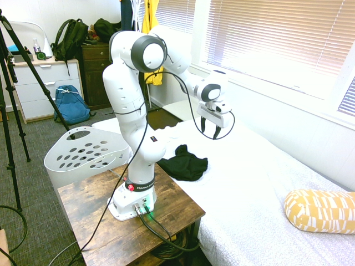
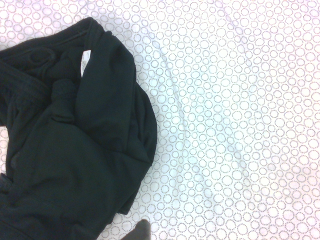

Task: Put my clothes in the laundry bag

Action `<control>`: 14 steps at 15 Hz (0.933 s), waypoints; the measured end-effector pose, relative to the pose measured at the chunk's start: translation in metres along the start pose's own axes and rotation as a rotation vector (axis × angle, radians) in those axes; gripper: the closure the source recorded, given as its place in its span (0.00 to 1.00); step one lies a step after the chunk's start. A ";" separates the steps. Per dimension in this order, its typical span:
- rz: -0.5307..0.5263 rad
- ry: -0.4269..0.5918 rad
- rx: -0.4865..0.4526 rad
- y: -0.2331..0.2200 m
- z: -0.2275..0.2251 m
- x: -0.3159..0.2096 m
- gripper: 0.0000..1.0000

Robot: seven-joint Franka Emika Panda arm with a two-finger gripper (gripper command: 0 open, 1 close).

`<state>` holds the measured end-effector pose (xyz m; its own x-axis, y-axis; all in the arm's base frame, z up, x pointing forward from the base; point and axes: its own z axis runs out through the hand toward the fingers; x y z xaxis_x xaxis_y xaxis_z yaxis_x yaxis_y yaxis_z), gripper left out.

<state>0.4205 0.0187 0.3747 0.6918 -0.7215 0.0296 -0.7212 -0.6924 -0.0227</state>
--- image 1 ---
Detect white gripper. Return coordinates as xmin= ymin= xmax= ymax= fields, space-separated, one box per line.
xmin=196 ymin=101 xmax=227 ymax=140

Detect black clothing garment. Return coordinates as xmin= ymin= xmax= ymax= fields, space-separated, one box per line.
xmin=157 ymin=144 xmax=209 ymax=182

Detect white perforated laundry basket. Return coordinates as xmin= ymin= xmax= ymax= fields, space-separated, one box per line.
xmin=43 ymin=126 xmax=133 ymax=192

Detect black bag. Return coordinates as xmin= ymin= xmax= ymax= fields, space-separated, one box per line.
xmin=93 ymin=18 xmax=123 ymax=44

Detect white bed mattress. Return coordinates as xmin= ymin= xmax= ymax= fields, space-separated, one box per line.
xmin=91 ymin=112 xmax=355 ymax=266

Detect large window blind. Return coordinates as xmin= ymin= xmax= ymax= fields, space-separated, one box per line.
xmin=201 ymin=0 xmax=355 ymax=78

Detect small window blind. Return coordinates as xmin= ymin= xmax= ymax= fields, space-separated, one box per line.
xmin=154 ymin=0 xmax=196 ymax=34

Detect yellow jacket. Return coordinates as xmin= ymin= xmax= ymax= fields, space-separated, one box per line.
xmin=141 ymin=0 xmax=165 ymax=86

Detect dark wooden dresser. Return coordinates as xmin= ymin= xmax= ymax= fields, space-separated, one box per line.
xmin=80 ymin=41 xmax=117 ymax=111

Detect yellow white patterned pillow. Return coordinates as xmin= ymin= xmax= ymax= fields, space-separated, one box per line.
xmin=283 ymin=188 xmax=355 ymax=235

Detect dark hanging garment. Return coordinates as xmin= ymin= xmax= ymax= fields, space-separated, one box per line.
xmin=119 ymin=0 xmax=139 ymax=33

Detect blue backpack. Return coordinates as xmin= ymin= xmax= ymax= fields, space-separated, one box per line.
xmin=54 ymin=85 xmax=92 ymax=125

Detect narrow purple-tinted window blind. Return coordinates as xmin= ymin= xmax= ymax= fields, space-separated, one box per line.
xmin=337 ymin=77 xmax=355 ymax=117

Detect brown stuffed toy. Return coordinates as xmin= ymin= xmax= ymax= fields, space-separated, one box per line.
xmin=84 ymin=24 xmax=100 ymax=45

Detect rustic wooden side table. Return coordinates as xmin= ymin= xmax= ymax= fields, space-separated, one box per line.
xmin=57 ymin=162 xmax=206 ymax=266

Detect dark green backpack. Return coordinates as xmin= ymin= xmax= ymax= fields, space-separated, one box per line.
xmin=50 ymin=18 xmax=90 ymax=77

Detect white drawer dresser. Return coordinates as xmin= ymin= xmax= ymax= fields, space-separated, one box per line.
xmin=11 ymin=57 xmax=84 ymax=125

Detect white curved desk lamp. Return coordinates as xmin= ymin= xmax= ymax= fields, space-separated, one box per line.
xmin=8 ymin=21 xmax=54 ymax=59

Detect grey storage box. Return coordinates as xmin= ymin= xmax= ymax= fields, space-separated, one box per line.
xmin=12 ymin=54 xmax=34 ymax=64

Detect brown cardboard piece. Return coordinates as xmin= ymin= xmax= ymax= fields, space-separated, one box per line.
xmin=0 ymin=227 xmax=11 ymax=262

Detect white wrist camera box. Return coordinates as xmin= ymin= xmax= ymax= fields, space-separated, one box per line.
xmin=209 ymin=100 xmax=233 ymax=115

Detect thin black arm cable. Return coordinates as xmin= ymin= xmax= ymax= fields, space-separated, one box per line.
xmin=69 ymin=38 xmax=236 ymax=266

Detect black base power cables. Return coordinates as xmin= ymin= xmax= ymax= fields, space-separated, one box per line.
xmin=134 ymin=203 xmax=201 ymax=253

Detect coiled black cable bundle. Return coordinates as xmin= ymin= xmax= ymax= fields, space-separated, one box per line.
xmin=151 ymin=229 xmax=201 ymax=262

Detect grey floor cable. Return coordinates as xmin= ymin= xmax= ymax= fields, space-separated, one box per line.
xmin=47 ymin=239 xmax=80 ymax=266

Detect black camera tripod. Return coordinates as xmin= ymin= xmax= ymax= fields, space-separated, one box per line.
xmin=0 ymin=8 xmax=72 ymax=213

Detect black floor cable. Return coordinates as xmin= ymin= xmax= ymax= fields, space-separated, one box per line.
xmin=0 ymin=204 xmax=28 ymax=266

